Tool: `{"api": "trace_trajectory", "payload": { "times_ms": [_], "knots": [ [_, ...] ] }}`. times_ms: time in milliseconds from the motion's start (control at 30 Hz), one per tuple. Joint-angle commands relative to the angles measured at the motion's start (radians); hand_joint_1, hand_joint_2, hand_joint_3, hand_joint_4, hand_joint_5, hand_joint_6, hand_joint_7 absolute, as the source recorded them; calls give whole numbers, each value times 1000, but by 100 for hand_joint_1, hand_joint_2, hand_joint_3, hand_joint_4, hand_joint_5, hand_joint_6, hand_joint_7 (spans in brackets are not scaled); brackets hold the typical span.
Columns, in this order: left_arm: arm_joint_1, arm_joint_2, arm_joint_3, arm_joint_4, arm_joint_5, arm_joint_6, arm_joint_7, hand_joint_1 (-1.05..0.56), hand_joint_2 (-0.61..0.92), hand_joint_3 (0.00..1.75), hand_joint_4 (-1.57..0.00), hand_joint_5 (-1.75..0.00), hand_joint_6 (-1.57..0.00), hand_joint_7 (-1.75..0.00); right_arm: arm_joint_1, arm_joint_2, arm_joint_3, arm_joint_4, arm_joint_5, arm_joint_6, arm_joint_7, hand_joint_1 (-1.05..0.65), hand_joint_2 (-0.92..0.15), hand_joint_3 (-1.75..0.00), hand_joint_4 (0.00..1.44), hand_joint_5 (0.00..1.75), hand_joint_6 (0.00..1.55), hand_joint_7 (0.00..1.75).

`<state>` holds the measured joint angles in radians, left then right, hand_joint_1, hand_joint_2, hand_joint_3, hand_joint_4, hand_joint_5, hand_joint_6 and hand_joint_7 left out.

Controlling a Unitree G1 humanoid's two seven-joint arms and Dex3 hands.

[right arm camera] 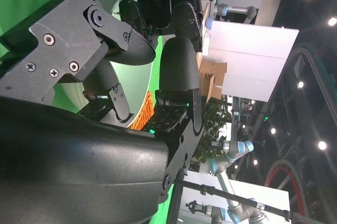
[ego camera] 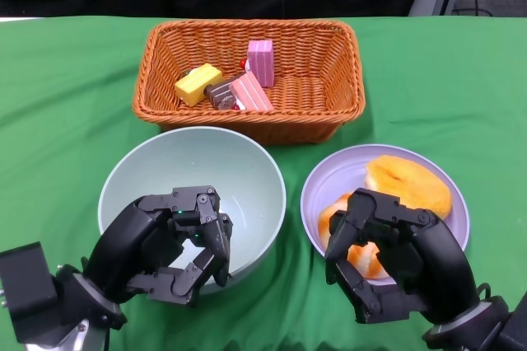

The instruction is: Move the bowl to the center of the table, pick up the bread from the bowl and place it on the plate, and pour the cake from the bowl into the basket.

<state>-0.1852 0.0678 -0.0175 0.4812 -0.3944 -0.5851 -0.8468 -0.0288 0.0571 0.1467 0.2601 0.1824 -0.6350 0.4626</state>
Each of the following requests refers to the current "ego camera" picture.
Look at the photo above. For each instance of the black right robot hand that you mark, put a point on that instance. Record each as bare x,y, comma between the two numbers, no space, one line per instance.
436,260

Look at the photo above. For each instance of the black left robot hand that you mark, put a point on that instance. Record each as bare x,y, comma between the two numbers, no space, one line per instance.
123,244

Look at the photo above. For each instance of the round striped pumpkin bread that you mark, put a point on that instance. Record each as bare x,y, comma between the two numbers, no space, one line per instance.
366,260

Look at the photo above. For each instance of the long orange bread loaf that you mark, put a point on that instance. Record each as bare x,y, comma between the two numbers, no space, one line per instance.
411,182

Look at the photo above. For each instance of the grey round bowl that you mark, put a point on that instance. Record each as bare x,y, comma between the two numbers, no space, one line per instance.
197,157

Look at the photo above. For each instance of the yellow layer cake slice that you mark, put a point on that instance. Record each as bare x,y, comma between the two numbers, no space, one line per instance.
197,83

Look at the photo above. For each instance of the chocolate layer cake slice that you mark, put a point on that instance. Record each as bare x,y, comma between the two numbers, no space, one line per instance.
219,95

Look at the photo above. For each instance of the pink cake with cherry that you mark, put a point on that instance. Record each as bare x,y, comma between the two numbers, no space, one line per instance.
261,63
252,93

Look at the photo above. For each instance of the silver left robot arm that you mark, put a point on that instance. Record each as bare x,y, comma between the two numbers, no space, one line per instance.
82,310

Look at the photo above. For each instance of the lilac round plate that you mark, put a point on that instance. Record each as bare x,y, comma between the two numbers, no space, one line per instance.
329,178

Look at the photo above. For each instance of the orange wicker basket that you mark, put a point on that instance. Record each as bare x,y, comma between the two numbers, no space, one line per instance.
313,79

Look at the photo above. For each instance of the green tablecloth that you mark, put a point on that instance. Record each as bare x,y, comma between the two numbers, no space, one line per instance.
432,79

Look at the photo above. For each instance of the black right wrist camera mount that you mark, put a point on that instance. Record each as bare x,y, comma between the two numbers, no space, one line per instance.
514,326

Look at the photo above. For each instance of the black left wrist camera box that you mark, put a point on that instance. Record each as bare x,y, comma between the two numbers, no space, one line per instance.
26,293

